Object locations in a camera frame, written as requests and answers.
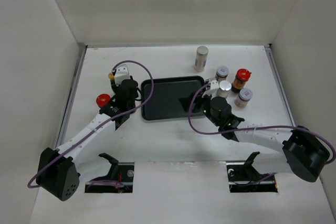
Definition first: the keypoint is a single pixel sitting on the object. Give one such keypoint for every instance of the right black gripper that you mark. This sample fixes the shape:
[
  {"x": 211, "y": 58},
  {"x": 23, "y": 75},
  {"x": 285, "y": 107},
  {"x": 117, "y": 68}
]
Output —
[{"x": 198, "y": 99}]

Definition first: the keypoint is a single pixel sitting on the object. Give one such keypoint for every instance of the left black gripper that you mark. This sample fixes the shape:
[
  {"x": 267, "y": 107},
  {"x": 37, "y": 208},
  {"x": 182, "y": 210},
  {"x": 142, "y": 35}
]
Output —
[{"x": 114, "y": 86}]

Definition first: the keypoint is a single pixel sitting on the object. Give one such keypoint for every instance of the green-label sauce bottle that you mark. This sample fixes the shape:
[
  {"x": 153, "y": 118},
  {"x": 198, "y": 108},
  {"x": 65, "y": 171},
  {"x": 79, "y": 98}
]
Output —
[{"x": 111, "y": 76}]

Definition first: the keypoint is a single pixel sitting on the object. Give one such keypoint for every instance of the silver-lid white jar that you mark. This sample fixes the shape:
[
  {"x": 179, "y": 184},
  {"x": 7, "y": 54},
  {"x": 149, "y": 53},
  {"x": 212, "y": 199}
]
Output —
[{"x": 224, "y": 89}]

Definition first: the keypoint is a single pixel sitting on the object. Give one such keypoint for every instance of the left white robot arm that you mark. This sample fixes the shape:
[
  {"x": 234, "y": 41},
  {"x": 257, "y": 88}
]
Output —
[{"x": 58, "y": 169}]

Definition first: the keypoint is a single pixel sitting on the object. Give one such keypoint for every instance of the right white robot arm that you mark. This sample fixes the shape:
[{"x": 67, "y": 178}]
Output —
[{"x": 294, "y": 149}]

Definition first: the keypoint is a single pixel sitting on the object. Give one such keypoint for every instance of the black plastic tray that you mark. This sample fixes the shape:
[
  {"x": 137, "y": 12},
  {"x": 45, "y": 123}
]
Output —
[{"x": 164, "y": 95}]

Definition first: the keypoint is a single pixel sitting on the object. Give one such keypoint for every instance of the grey-lid jar rear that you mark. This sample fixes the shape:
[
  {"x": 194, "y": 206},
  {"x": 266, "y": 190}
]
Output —
[{"x": 221, "y": 73}]

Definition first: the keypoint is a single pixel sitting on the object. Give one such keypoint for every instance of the grey-lid jar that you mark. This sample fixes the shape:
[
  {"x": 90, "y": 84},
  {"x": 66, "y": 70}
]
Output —
[
  {"x": 244, "y": 96},
  {"x": 221, "y": 73}
]

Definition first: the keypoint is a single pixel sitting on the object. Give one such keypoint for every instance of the tall silver-capped white bottle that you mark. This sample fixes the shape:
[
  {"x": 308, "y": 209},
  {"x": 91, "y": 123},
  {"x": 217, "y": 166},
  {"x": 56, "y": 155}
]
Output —
[{"x": 201, "y": 58}]

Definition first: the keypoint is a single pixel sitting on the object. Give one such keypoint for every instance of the grey-lid jar front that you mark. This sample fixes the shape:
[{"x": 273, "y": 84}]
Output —
[{"x": 244, "y": 96}]

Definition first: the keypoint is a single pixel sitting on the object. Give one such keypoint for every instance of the red-lid dark sauce jar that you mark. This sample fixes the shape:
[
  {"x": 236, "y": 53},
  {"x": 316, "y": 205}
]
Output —
[{"x": 241, "y": 78}]

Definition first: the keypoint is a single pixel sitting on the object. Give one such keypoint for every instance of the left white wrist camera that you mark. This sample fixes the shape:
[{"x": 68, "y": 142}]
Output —
[{"x": 121, "y": 73}]

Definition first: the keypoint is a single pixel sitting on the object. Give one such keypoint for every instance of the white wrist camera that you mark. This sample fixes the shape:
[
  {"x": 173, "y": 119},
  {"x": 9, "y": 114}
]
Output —
[
  {"x": 212, "y": 87},
  {"x": 121, "y": 73}
]

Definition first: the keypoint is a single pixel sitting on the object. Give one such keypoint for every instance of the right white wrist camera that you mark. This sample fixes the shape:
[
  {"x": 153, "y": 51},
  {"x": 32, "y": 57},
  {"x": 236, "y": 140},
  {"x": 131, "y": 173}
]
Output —
[{"x": 212, "y": 87}]

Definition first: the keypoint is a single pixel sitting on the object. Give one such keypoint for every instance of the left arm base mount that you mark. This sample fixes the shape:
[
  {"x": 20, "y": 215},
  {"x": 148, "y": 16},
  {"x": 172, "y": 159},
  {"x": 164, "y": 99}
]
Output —
[{"x": 115, "y": 177}]

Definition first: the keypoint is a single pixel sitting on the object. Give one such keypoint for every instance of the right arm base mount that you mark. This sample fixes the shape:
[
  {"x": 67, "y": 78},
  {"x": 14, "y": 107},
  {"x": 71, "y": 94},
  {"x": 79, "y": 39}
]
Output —
[{"x": 244, "y": 178}]

